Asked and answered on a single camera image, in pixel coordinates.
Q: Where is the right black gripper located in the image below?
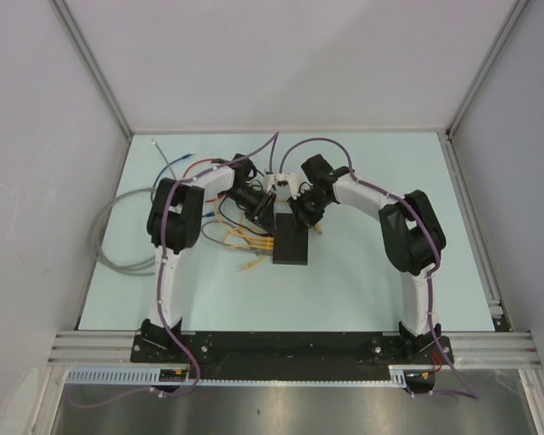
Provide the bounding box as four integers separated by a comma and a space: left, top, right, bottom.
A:
287, 190, 332, 236

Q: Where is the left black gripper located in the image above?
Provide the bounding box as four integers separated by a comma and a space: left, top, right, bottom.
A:
222, 185, 277, 236

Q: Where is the black network switch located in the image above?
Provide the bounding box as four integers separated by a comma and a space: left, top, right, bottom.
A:
272, 213, 308, 266

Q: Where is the blue ethernet cable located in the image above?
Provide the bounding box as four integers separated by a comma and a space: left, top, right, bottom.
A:
152, 153, 214, 218

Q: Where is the red ethernet cable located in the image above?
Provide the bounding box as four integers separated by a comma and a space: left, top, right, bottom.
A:
183, 158, 223, 179

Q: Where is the long grey ethernet cable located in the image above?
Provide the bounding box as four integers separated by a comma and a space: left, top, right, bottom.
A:
90, 138, 178, 276

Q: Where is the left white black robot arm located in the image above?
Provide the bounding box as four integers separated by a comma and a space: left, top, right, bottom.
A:
141, 154, 276, 363

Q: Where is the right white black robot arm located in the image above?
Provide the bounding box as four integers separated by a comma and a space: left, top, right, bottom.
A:
288, 154, 446, 363

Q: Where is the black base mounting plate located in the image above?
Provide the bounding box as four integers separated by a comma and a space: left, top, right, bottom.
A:
131, 328, 453, 364

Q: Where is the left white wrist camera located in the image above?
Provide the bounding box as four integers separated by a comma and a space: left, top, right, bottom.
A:
262, 173, 278, 192

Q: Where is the aluminium frame rail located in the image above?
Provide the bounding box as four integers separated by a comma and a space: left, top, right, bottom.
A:
48, 331, 541, 370

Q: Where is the white slotted cable duct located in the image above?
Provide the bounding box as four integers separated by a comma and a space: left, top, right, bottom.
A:
65, 366, 437, 390

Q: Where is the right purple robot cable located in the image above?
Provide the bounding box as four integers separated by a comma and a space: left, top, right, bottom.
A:
277, 136, 481, 400

